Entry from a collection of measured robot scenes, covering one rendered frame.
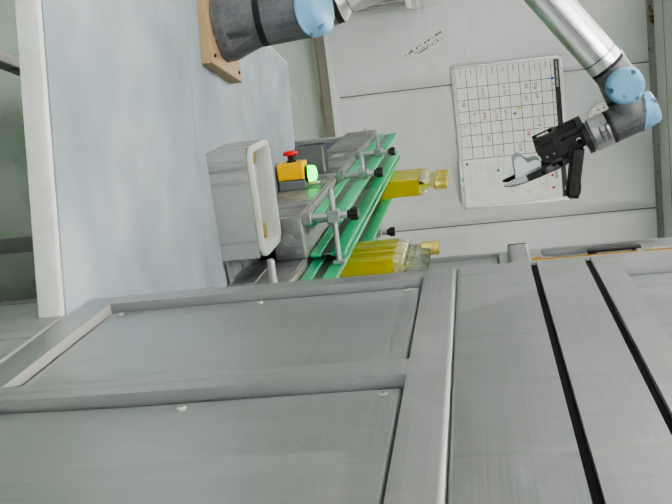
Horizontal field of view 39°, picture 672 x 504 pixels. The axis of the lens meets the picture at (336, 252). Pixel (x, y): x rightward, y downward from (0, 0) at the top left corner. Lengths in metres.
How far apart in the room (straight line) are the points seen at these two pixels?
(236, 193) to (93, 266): 0.61
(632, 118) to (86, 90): 1.21
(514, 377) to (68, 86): 0.76
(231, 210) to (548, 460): 1.30
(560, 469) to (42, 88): 0.85
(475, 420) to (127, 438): 0.29
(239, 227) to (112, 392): 1.02
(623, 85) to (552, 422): 1.31
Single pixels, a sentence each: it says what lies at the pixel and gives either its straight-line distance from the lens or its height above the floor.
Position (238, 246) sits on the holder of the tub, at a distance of 1.89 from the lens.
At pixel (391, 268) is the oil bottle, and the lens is 2.12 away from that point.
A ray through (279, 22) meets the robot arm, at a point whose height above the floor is 0.91.
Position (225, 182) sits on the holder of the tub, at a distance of 1.87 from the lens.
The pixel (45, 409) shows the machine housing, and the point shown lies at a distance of 0.93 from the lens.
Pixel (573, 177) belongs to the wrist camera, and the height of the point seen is 1.48.
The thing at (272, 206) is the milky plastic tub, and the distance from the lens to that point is 2.02.
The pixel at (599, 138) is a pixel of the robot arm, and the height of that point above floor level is 1.54.
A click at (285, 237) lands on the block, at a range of 2.06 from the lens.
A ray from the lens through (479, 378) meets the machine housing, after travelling 0.81.
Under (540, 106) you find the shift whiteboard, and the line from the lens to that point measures 8.00.
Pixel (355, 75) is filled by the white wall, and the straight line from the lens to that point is 8.03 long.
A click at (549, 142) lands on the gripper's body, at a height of 1.43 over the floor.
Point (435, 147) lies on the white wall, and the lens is 8.03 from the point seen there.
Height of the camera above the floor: 1.28
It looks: 9 degrees down
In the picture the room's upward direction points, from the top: 85 degrees clockwise
